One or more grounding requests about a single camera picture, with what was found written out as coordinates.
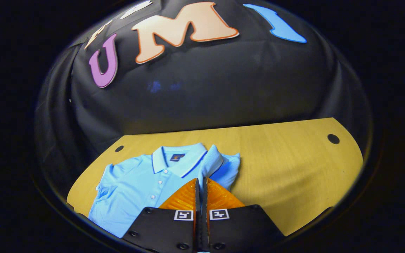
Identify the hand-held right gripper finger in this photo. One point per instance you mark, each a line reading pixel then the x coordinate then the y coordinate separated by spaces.
pixel 197 228
pixel 205 228

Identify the light blue T-shirt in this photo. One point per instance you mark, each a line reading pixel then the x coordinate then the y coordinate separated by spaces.
pixel 135 182

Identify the black backdrop cloth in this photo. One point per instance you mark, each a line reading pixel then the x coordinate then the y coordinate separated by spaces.
pixel 223 88

